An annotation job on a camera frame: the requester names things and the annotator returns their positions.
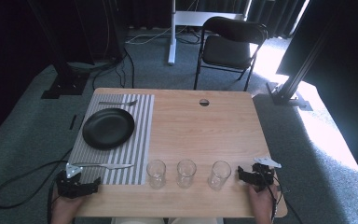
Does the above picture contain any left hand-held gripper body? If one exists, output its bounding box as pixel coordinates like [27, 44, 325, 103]
[55, 162, 90, 200]

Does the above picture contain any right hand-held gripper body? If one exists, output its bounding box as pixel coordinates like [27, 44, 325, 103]
[251, 156, 282, 191]

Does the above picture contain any person's left hand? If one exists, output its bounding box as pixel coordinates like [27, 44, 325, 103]
[50, 189, 86, 224]

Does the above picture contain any person's right hand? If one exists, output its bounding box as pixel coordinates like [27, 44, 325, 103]
[247, 183, 278, 224]

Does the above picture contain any silver table knife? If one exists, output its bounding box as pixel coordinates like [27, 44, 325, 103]
[72, 162, 135, 171]

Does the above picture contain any clear drinking glass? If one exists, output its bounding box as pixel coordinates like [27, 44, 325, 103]
[207, 160, 232, 191]
[145, 159, 168, 190]
[176, 159, 198, 189]

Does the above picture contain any black round plate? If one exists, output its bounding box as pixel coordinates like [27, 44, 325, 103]
[81, 107, 136, 151]

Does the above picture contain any black floor strip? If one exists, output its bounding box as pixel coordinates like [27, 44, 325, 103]
[68, 114, 78, 131]

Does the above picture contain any grey white striped placemat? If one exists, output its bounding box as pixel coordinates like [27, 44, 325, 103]
[67, 92, 156, 187]

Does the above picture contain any silver fork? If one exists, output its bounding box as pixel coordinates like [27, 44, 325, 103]
[98, 99, 139, 107]

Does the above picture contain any black metal stand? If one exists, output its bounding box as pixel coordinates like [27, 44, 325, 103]
[27, 0, 90, 100]
[266, 27, 314, 112]

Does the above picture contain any black folding chair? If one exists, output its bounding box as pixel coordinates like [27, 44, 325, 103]
[193, 16, 269, 92]

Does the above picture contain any dark curtain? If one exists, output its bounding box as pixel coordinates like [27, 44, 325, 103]
[248, 0, 358, 194]

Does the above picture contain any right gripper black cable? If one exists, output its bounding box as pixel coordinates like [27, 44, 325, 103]
[260, 172, 304, 224]

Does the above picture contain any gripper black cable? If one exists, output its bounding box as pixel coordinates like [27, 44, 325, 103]
[260, 172, 304, 224]
[46, 179, 59, 224]

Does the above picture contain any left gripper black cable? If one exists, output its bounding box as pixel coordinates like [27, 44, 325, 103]
[46, 179, 59, 224]

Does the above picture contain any black floor cable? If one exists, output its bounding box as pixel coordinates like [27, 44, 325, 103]
[0, 148, 73, 210]

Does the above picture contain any black floor cables bundle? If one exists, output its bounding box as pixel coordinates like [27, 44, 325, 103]
[91, 46, 136, 90]

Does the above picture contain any white desk frame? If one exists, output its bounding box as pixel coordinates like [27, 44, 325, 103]
[167, 0, 254, 66]

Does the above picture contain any white floor cable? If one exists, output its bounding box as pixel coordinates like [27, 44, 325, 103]
[125, 26, 172, 46]

